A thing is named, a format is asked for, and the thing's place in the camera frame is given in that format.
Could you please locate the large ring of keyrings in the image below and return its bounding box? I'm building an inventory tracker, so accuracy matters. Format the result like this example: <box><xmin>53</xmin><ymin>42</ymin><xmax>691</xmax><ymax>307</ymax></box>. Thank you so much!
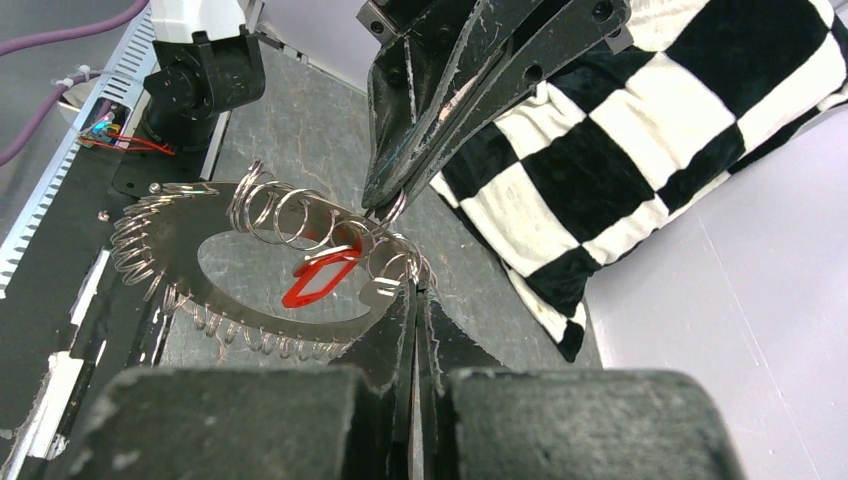
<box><xmin>109</xmin><ymin>158</ymin><xmax>439</xmax><ymax>362</ymax></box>

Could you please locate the white toothed cable duct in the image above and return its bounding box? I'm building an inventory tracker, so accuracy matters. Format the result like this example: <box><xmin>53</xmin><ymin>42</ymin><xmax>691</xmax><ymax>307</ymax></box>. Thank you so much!
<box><xmin>1</xmin><ymin>7</ymin><xmax>155</xmax><ymax>299</ymax></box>

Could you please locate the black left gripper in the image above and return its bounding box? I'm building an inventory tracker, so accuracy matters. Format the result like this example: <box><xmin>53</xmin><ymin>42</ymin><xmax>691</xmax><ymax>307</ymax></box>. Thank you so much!
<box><xmin>356</xmin><ymin>0</ymin><xmax>631</xmax><ymax>209</ymax></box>

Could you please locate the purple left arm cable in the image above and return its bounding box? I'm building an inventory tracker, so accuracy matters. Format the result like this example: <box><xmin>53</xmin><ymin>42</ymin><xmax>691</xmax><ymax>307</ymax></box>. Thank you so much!
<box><xmin>0</xmin><ymin>0</ymin><xmax>150</xmax><ymax>167</ymax></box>

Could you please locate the silver key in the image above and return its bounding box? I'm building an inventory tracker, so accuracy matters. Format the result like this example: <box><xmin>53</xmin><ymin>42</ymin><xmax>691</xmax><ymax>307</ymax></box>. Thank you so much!
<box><xmin>358</xmin><ymin>277</ymin><xmax>409</xmax><ymax>316</ymax></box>

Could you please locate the red plastic tag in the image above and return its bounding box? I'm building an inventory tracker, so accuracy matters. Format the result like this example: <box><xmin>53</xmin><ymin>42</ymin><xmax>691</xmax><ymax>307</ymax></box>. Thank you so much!
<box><xmin>281</xmin><ymin>245</ymin><xmax>360</xmax><ymax>309</ymax></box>

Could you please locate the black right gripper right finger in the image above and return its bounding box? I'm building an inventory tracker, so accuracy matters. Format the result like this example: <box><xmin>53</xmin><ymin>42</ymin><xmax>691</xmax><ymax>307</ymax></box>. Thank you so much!
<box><xmin>416</xmin><ymin>291</ymin><xmax>744</xmax><ymax>479</ymax></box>

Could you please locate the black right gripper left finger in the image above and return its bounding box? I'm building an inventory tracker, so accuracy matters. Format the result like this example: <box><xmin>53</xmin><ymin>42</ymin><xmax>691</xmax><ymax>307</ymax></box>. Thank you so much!
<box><xmin>49</xmin><ymin>283</ymin><xmax>416</xmax><ymax>479</ymax></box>

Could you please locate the black white checkered pillow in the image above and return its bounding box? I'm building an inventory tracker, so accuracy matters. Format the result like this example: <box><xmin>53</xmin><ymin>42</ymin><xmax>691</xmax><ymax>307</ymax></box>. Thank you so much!
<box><xmin>431</xmin><ymin>0</ymin><xmax>847</xmax><ymax>362</ymax></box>

